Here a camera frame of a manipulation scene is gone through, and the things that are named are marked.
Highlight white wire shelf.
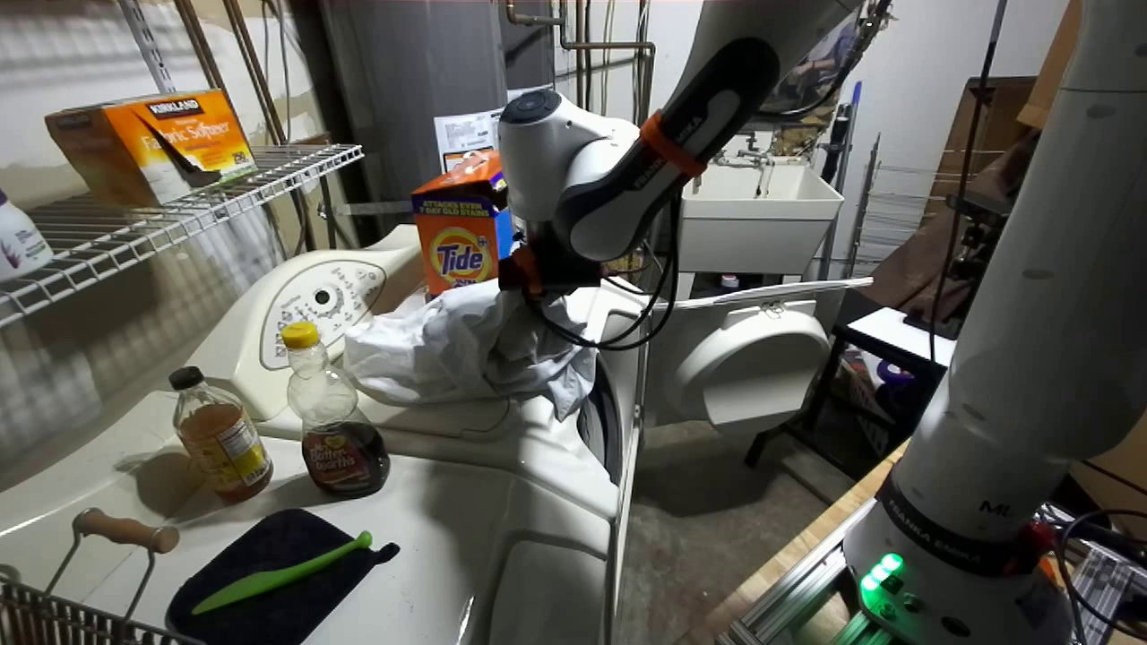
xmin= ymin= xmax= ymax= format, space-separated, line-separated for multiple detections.
xmin=0 ymin=139 xmax=370 ymax=332

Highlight white washing machine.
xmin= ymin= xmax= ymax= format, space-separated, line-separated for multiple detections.
xmin=189 ymin=222 xmax=656 ymax=518

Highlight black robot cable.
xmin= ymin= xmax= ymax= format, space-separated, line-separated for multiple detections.
xmin=523 ymin=188 xmax=689 ymax=356

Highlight blue tipped pole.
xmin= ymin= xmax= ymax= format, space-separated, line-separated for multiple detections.
xmin=839 ymin=75 xmax=869 ymax=181

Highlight wire basket wooden handle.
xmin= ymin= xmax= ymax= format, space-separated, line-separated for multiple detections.
xmin=0 ymin=504 xmax=184 ymax=645

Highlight dark syrup bottle yellow cap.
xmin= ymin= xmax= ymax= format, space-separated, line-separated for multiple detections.
xmin=275 ymin=319 xmax=396 ymax=501

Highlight brown cardboard box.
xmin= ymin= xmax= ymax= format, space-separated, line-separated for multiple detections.
xmin=938 ymin=73 xmax=1041 ymax=181

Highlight white paper label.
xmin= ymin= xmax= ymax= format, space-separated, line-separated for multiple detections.
xmin=429 ymin=106 xmax=506 ymax=176

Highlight white washing machine door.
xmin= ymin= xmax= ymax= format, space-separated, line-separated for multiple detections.
xmin=641 ymin=274 xmax=876 ymax=434

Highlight metal water pipes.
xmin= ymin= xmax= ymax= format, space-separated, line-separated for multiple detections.
xmin=497 ymin=0 xmax=661 ymax=117

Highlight white topped black stand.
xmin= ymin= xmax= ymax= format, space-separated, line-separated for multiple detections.
xmin=746 ymin=299 xmax=962 ymax=474

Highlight orange Tide detergent box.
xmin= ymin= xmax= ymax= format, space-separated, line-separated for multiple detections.
xmin=410 ymin=148 xmax=521 ymax=299

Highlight grey water heater tank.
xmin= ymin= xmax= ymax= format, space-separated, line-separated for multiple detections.
xmin=318 ymin=0 xmax=512 ymax=211

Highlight white utility sink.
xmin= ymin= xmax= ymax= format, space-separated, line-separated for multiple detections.
xmin=674 ymin=153 xmax=849 ymax=282

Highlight aluminium frame rail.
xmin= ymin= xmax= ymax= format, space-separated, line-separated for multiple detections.
xmin=732 ymin=540 xmax=883 ymax=645

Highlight white plastic jug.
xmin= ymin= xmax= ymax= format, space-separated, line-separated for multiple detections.
xmin=0 ymin=188 xmax=58 ymax=282

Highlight amber vinegar bottle black cap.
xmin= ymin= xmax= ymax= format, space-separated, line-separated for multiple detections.
xmin=166 ymin=366 xmax=275 ymax=504

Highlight large brown cardboard sheet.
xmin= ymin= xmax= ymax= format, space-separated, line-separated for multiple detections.
xmin=1015 ymin=0 xmax=1086 ymax=135

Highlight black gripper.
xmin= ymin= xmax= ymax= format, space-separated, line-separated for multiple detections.
xmin=497 ymin=225 xmax=605 ymax=305

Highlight black pot holder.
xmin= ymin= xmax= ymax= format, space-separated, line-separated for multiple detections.
xmin=160 ymin=504 xmax=407 ymax=645

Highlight orange Kirkland cardboard box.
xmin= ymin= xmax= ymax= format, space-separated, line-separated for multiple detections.
xmin=45 ymin=84 xmax=263 ymax=209

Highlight dark cluttered window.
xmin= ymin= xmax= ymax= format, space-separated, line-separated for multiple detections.
xmin=764 ymin=0 xmax=893 ymax=123

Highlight green plastic utensil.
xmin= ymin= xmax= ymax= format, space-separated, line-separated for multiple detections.
xmin=188 ymin=531 xmax=377 ymax=620

